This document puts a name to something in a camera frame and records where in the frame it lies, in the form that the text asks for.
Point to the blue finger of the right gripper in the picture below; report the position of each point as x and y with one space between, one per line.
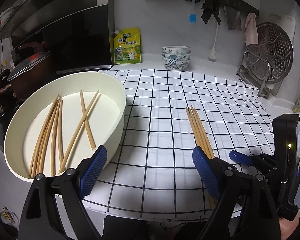
241 158
262 160

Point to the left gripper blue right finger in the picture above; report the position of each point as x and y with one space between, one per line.
207 175

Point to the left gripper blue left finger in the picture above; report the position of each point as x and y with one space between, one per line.
89 171

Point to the person's right hand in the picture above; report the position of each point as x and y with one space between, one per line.
288 227

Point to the white black checkered cloth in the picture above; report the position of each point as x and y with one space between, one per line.
152 175

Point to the cream oval basin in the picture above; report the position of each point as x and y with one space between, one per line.
106 117

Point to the steel dish rack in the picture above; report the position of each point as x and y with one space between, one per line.
256 71

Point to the round steel steamer plate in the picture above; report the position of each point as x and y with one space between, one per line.
276 47

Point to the bottom floral porcelain bowl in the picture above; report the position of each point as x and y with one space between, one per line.
175 64

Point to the floral porcelain bowl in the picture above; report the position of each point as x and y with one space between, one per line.
180 50
175 64
178 57

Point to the white hanging brush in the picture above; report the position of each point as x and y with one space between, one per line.
212 53

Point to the middle floral porcelain bowl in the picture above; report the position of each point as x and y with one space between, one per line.
178 57

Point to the dark cooking pot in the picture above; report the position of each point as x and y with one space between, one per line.
27 83

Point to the dark frying pan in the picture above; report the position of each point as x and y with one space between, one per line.
0 92

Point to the top floral porcelain bowl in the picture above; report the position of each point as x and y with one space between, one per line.
180 50

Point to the glass pot lid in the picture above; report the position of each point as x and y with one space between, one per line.
27 64

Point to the pink hanging towel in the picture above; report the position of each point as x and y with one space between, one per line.
251 34

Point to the yellow seasoning pouch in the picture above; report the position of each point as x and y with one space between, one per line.
127 46

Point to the black range hood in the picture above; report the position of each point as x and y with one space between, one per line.
78 34

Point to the black hanging rag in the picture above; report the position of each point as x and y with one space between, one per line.
211 8

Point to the blue wall sticker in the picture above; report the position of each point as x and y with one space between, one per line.
192 18

